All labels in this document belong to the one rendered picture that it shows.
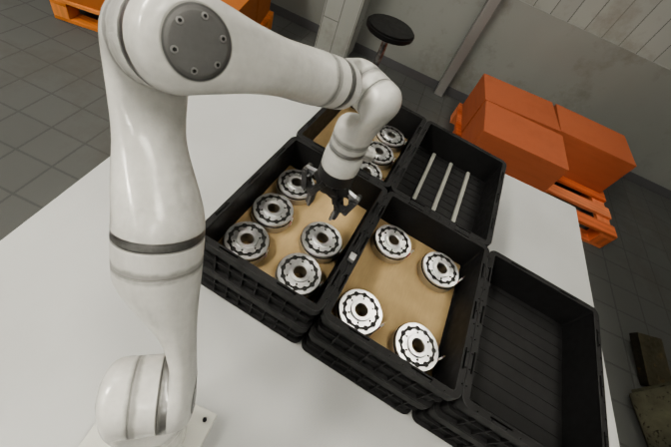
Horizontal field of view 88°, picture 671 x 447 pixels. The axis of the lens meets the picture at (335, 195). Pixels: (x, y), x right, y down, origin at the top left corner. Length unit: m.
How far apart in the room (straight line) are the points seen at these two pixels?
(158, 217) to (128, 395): 0.23
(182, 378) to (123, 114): 0.30
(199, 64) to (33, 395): 0.76
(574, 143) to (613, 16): 0.96
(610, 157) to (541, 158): 0.73
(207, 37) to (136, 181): 0.15
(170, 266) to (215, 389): 0.53
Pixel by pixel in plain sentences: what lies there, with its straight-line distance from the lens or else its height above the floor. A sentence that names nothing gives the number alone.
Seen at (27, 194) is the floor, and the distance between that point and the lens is 2.12.
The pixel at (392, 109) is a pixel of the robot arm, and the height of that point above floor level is 1.29.
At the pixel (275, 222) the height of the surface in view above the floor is 0.86.
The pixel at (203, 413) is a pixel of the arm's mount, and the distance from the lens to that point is 0.84.
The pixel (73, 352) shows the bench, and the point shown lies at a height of 0.70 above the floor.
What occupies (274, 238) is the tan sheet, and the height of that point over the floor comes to 0.83.
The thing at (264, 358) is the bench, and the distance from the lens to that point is 0.90.
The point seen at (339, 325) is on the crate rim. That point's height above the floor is 0.93.
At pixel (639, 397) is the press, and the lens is 2.51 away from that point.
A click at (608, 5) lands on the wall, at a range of 3.41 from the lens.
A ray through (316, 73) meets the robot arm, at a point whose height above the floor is 1.35.
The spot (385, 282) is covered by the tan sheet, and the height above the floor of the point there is 0.83.
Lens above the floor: 1.57
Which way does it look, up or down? 48 degrees down
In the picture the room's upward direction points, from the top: 24 degrees clockwise
